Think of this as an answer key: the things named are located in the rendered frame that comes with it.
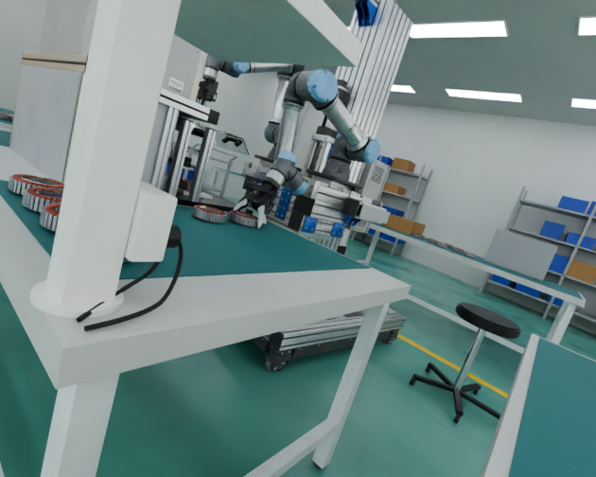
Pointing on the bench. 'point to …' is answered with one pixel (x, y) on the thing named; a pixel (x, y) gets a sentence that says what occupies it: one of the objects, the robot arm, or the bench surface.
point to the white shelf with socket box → (124, 164)
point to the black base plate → (207, 202)
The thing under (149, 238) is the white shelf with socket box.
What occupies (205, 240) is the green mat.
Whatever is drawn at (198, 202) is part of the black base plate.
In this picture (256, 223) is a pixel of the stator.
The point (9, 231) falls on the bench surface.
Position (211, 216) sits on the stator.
